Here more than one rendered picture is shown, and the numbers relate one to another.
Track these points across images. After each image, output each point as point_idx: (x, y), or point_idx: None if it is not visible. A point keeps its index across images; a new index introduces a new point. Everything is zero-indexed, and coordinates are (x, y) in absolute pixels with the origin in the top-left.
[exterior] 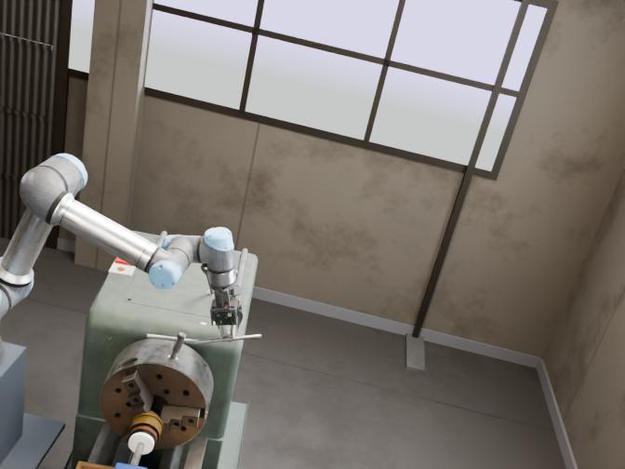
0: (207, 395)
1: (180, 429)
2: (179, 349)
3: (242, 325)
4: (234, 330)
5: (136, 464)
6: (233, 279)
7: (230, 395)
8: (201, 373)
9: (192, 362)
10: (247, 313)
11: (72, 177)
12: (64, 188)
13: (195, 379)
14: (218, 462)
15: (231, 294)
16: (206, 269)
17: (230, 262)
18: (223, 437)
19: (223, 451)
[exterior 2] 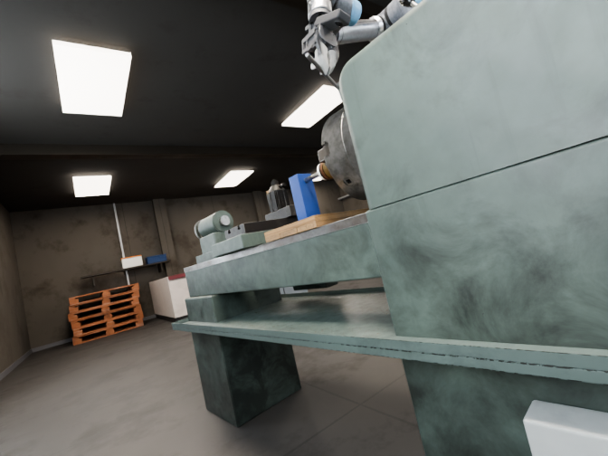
0: (327, 134)
1: (325, 165)
2: (340, 97)
3: (361, 50)
4: (317, 61)
5: (308, 176)
6: (308, 13)
7: (354, 146)
8: (336, 116)
9: (343, 108)
10: (391, 27)
11: (393, 1)
12: (384, 14)
13: (327, 119)
14: (374, 246)
15: (316, 26)
16: (399, 2)
17: (307, 0)
18: (371, 212)
19: (534, 347)
